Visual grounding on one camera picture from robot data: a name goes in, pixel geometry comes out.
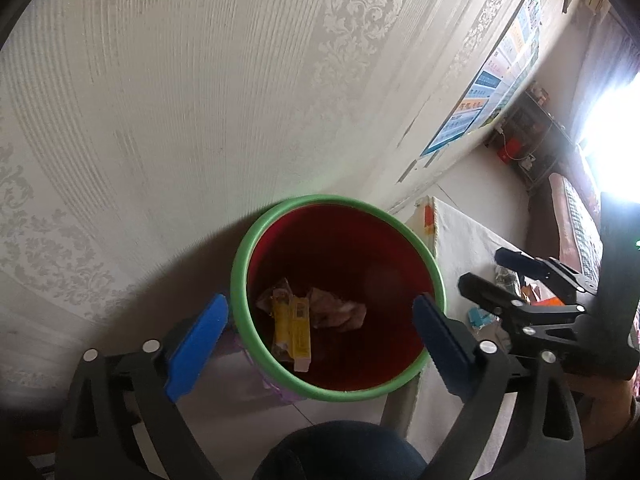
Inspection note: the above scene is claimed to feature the pink bed blanket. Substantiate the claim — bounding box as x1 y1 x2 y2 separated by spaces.
546 172 603 271

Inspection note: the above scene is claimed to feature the yellow stick packet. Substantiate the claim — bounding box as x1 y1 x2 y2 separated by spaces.
289 296 313 373
270 290 294 361

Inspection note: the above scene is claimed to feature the crumpled pink wrapper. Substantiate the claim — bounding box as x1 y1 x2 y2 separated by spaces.
306 287 369 334

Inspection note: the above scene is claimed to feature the white towel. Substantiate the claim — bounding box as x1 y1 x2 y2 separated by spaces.
404 196 538 463

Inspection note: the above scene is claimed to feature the bright window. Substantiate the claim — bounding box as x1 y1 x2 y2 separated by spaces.
580 60 640 201

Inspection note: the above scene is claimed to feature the red box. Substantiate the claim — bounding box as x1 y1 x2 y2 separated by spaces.
497 139 524 162

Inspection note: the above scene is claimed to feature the white pictured wall poster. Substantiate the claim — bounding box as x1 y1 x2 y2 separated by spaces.
480 0 545 93

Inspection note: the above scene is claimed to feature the person's right forearm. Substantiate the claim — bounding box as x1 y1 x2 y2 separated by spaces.
565 372 640 453

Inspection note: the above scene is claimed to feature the dark brown foil wrapper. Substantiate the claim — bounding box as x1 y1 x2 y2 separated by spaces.
495 266 522 292

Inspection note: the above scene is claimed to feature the dark metal shelf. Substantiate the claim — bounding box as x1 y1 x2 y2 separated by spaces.
492 82 576 193

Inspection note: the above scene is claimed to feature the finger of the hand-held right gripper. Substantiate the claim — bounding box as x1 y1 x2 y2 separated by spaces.
494 247 601 297
457 272 604 375

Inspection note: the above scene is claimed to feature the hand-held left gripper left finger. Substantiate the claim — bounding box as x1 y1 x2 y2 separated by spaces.
55 292 231 480

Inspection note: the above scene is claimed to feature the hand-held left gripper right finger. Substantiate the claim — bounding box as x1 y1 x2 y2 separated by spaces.
412 292 588 480

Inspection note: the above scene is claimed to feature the blue foil snack wrapper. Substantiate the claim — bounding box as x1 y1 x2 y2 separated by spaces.
469 306 497 333

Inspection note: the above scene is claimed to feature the green rimmed red trash bin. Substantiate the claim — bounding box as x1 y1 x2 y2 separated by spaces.
230 194 447 403

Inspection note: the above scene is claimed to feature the checked quilt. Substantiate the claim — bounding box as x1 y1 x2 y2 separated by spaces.
564 179 605 283

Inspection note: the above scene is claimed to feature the blue framed wall poster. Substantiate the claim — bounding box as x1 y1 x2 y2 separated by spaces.
419 52 523 158

